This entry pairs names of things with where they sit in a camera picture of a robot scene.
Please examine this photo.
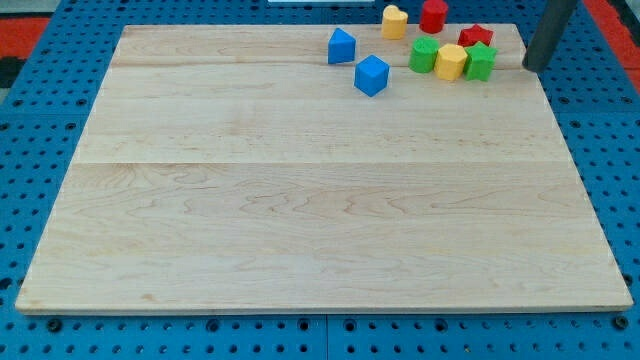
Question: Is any light wooden board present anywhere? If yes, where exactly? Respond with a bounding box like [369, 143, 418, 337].
[16, 24, 632, 315]

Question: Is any yellow hexagon block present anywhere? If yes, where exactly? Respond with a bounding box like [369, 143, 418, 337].
[434, 44, 468, 81]

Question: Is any blue triangular prism block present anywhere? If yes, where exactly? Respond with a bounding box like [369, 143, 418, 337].
[327, 28, 356, 65]

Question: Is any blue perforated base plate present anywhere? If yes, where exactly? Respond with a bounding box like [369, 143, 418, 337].
[1, 0, 639, 359]

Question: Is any blue cube block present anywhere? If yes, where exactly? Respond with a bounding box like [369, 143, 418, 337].
[354, 55, 390, 97]

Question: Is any green cylinder block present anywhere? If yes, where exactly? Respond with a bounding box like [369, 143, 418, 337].
[408, 36, 440, 73]

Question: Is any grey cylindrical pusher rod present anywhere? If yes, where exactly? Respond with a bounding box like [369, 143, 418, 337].
[522, 0, 578, 73]

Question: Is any green star block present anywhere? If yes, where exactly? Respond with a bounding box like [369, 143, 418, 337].
[463, 42, 498, 81]

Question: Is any yellow heart block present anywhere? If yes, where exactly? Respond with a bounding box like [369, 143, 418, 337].
[381, 5, 408, 40]

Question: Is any red star block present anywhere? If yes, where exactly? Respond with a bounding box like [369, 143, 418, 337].
[457, 24, 494, 47]

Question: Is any red cylinder block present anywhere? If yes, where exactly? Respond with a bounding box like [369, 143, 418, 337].
[419, 0, 449, 34]

